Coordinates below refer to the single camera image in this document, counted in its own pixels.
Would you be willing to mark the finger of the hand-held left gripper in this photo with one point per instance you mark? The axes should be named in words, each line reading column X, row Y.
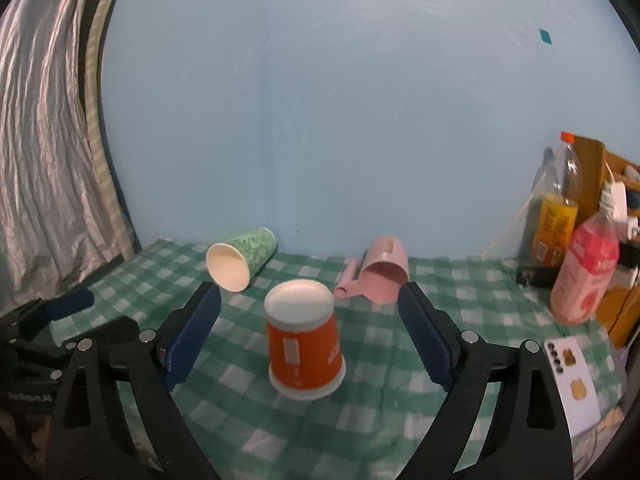
column 116, row 329
column 70, row 304

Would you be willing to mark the silver curtain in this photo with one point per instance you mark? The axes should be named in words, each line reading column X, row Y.
column 40, row 160

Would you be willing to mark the teal tape piece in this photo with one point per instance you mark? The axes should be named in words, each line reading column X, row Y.
column 545, row 35

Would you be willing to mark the orange paper cup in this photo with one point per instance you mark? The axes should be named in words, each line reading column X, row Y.
column 305, row 352

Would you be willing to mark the orange-capped yellow label bottle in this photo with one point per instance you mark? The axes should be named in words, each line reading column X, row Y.
column 552, row 225

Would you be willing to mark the pink drink bottle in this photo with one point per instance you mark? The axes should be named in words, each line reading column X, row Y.
column 585, row 270

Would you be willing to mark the green patterned paper cup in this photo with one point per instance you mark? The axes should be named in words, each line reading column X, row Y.
column 256, row 246

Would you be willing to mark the small black device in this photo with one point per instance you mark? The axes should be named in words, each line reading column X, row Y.
column 537, row 277

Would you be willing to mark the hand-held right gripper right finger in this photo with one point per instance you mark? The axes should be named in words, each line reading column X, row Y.
column 425, row 336

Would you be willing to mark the pink plastic cup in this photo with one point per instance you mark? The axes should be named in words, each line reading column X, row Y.
column 382, row 280

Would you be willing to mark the green checkered tablecloth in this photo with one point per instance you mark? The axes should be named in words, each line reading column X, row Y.
column 370, row 410

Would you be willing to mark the white sticker card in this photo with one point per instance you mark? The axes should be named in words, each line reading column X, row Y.
column 580, row 410

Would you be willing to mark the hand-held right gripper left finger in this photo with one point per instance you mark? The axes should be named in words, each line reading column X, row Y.
column 194, row 336

